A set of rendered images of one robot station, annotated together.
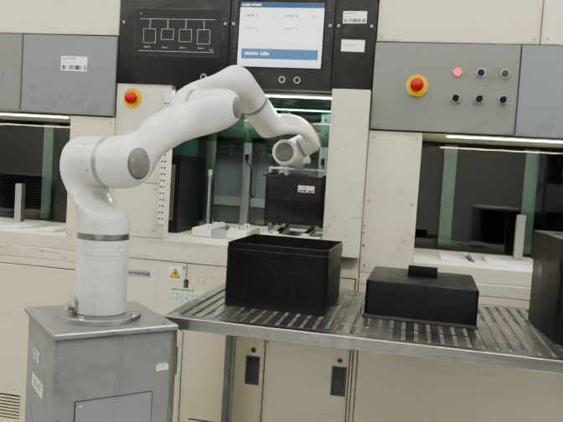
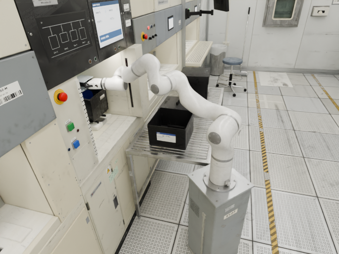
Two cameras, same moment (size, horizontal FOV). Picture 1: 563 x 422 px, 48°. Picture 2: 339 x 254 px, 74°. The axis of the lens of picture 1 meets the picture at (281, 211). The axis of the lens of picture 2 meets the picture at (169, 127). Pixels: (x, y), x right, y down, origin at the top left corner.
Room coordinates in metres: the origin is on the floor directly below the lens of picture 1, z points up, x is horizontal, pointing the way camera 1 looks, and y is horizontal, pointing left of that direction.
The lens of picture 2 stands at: (1.67, 1.39, 1.73)
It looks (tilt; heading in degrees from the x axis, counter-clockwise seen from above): 32 degrees down; 275
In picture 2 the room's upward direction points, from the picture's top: 2 degrees counter-clockwise
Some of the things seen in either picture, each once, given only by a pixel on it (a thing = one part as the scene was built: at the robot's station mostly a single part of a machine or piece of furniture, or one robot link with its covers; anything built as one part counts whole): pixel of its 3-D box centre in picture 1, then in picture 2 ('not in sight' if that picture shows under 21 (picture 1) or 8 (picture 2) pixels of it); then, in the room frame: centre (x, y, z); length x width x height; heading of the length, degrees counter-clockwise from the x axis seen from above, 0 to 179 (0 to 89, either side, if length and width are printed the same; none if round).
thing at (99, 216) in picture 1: (95, 186); (221, 139); (1.50, 0.44, 1.07); 0.19 x 0.12 x 0.24; 58
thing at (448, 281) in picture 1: (420, 289); (177, 107); (1.76, -0.40, 0.83); 0.29 x 0.29 x 0.13; 77
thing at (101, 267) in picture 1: (101, 276); (220, 168); (1.48, 0.41, 0.85); 0.19 x 0.19 x 0.18
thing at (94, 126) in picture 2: (295, 235); (93, 119); (2.40, -0.06, 0.89); 0.22 x 0.21 x 0.04; 169
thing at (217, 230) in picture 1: (226, 229); not in sight; (2.45, 0.21, 0.89); 0.22 x 0.21 x 0.04; 169
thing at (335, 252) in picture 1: (286, 271); (171, 127); (1.79, -0.03, 0.85); 0.28 x 0.28 x 0.17; 77
